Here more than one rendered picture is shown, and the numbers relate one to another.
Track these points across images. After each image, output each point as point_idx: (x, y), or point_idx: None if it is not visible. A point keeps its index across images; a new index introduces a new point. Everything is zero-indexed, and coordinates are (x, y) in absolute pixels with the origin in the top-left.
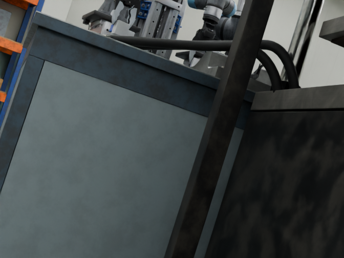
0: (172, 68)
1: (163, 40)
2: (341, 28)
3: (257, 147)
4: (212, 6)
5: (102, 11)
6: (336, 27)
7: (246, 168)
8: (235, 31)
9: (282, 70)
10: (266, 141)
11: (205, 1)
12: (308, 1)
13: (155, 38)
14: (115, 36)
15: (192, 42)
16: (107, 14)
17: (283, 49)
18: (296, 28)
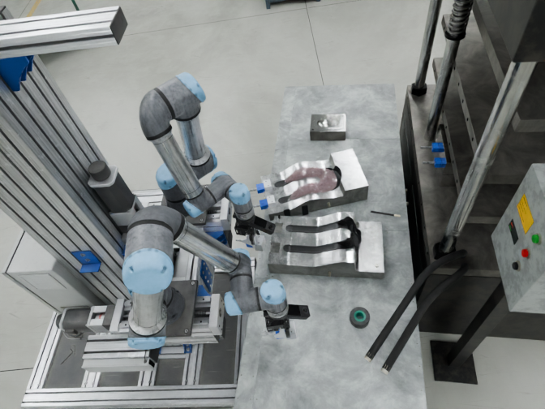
0: None
1: (414, 328)
2: (498, 222)
3: (456, 286)
4: (251, 211)
5: (171, 320)
6: (490, 221)
7: (446, 292)
8: (500, 302)
9: (447, 251)
10: (468, 285)
11: (214, 203)
12: (465, 220)
13: (410, 333)
14: (392, 363)
15: (426, 307)
16: (179, 315)
17: (464, 253)
18: (456, 234)
